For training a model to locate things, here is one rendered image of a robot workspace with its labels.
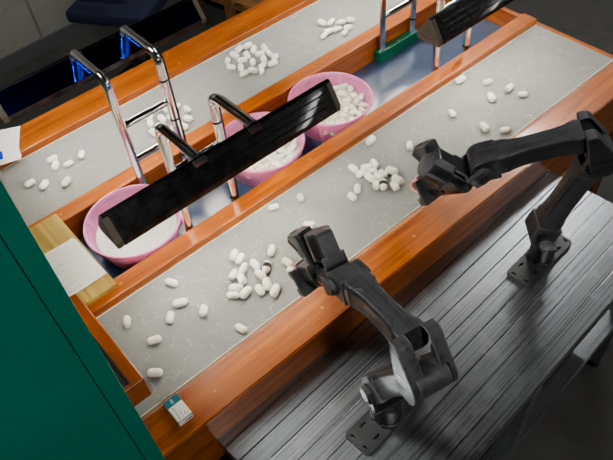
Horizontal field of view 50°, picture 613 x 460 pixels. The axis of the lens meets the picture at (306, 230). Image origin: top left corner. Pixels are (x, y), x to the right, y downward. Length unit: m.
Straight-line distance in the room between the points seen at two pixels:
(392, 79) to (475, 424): 1.24
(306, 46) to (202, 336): 1.19
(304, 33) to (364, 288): 1.40
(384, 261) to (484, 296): 0.27
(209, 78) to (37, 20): 1.92
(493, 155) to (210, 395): 0.80
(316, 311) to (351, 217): 0.33
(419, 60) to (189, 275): 1.17
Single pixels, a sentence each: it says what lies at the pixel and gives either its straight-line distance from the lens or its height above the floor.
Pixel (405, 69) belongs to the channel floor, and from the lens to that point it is 2.37.
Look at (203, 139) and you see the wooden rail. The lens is 2.03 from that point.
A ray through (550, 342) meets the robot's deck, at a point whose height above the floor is 0.67.
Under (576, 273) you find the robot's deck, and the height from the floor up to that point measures 0.67.
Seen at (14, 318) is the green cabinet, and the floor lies 1.39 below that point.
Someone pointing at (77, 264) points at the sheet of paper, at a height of 0.78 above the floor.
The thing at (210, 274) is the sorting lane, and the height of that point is 0.74.
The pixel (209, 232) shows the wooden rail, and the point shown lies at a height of 0.76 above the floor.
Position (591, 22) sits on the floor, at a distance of 4.02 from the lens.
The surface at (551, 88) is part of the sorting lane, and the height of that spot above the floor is 0.74.
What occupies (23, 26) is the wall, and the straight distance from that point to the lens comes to 4.05.
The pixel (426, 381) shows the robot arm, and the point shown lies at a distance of 1.16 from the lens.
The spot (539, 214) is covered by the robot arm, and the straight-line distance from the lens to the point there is 1.69.
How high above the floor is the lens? 2.06
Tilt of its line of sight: 49 degrees down
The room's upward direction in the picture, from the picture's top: 6 degrees counter-clockwise
